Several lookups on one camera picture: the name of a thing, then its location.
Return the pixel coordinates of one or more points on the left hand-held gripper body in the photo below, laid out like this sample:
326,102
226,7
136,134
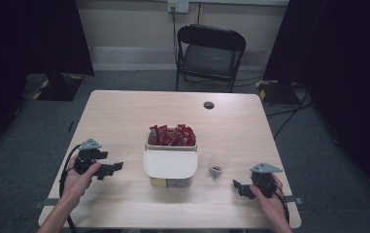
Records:
87,160

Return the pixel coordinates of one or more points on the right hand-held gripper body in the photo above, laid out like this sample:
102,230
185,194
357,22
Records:
263,183

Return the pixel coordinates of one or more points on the clear plastic cup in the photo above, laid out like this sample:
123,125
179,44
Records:
218,161

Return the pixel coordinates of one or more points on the white storage box with lid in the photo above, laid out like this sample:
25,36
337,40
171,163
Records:
170,163

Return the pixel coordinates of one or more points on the bunch of red packets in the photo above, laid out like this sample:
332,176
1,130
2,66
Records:
173,136

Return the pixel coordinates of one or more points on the person's right hand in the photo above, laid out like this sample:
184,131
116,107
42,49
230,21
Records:
270,207

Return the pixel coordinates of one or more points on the person's left hand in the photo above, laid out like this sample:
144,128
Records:
75,184

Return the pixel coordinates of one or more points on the dark brown granules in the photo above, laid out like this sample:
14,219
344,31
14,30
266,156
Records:
217,168

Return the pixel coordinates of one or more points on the black stand base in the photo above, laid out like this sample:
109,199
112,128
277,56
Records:
58,87
275,92

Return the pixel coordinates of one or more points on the dark curtain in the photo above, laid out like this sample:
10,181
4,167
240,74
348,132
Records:
27,48
344,64

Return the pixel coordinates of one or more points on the black folding chair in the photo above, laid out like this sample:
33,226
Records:
210,58

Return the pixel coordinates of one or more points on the grey table edge bracket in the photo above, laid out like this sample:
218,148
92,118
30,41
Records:
296,200
45,203

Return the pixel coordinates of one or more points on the white wall socket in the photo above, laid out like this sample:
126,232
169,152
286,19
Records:
178,5

